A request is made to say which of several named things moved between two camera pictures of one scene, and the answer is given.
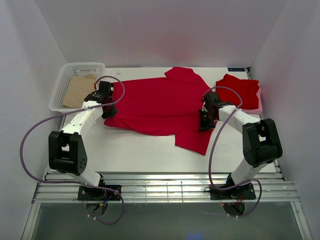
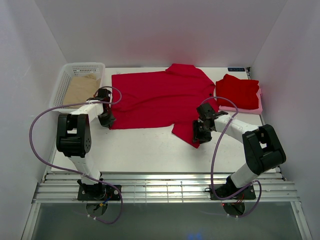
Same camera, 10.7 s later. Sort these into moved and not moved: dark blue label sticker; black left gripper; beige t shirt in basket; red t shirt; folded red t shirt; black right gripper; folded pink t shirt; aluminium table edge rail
Moved: red t shirt; black right gripper; black left gripper
Not moved: beige t shirt in basket; folded red t shirt; dark blue label sticker; folded pink t shirt; aluminium table edge rail
